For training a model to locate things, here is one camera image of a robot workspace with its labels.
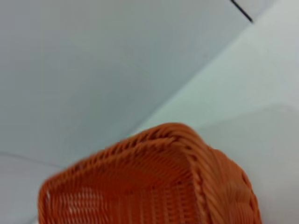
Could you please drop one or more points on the orange woven basket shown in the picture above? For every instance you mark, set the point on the orange woven basket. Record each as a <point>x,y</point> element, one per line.
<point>144,186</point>

